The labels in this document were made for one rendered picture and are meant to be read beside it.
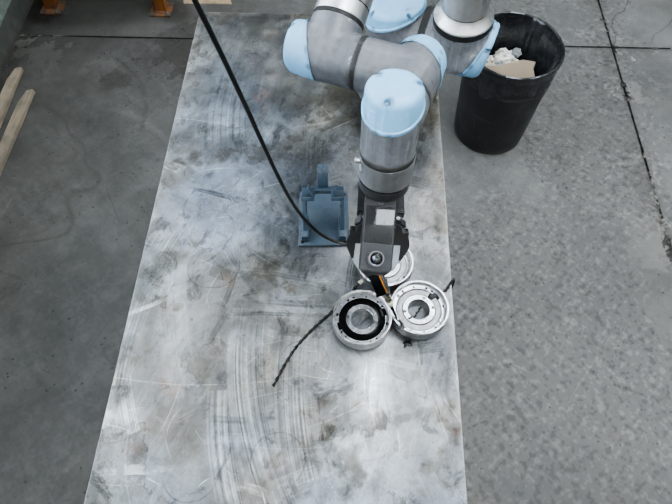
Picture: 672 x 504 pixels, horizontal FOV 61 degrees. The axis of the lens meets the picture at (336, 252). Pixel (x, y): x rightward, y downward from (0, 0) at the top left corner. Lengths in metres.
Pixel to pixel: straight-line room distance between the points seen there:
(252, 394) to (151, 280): 0.30
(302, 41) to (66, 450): 1.49
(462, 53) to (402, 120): 0.53
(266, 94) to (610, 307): 1.36
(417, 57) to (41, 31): 2.50
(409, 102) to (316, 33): 0.20
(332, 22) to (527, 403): 1.40
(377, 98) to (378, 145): 0.06
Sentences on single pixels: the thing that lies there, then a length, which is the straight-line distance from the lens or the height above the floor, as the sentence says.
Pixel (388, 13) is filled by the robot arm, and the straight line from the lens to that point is 1.22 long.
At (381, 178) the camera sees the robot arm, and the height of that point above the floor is 1.16.
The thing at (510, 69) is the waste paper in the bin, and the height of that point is 0.34.
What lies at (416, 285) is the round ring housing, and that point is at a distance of 1.06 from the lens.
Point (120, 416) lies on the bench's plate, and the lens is 1.07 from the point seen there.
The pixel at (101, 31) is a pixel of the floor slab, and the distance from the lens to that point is 3.01.
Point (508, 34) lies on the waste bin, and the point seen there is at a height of 0.34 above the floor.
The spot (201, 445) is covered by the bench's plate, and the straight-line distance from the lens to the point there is 1.02.
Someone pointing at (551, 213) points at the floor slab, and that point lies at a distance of 2.27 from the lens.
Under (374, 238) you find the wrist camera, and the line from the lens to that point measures 0.80.
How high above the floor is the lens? 1.77
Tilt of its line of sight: 60 degrees down
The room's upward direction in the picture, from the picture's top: 1 degrees counter-clockwise
